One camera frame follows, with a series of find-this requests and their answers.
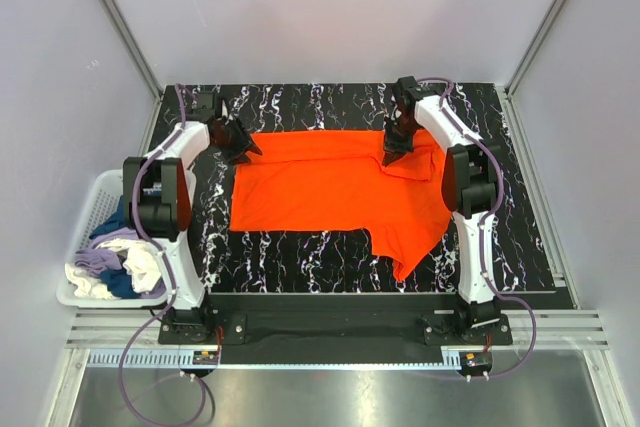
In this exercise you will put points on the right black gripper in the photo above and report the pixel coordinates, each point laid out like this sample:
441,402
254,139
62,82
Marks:
398,137

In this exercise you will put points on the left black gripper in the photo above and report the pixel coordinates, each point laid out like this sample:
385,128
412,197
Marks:
235,138

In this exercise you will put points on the orange t shirt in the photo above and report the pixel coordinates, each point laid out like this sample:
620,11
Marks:
335,180

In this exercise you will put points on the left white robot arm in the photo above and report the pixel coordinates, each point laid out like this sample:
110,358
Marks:
158,188

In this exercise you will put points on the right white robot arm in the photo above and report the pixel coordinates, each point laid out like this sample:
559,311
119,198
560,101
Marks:
472,185

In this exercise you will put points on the black marble pattern mat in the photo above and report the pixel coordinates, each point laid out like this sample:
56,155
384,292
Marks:
343,262

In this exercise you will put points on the white plastic laundry basket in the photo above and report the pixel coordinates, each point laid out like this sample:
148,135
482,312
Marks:
101,203

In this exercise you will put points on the white t shirt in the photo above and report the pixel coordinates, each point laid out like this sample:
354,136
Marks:
135,262

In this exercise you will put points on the lavender t shirt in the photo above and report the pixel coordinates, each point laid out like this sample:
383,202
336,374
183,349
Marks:
100,257

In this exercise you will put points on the navy blue t shirt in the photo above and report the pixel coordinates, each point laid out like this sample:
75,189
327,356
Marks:
105,258

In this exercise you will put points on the right orange connector box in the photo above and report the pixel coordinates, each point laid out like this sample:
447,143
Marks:
477,360

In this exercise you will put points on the orange connector box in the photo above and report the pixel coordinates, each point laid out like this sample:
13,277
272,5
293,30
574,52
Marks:
206,357
477,360

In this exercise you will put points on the left orange connector box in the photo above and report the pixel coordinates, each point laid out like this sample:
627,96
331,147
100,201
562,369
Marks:
206,357

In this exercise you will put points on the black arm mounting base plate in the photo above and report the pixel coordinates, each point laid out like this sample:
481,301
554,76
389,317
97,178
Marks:
467,325

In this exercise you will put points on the left aluminium frame post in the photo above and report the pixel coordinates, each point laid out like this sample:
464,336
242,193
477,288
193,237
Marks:
132,47

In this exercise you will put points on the aluminium frame post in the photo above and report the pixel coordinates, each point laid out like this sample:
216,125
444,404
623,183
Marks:
132,47
538,40

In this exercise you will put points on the white slotted cable duct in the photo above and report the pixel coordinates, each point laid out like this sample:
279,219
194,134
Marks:
232,359

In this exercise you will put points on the right aluminium frame post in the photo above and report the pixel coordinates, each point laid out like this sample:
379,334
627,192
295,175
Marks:
538,40

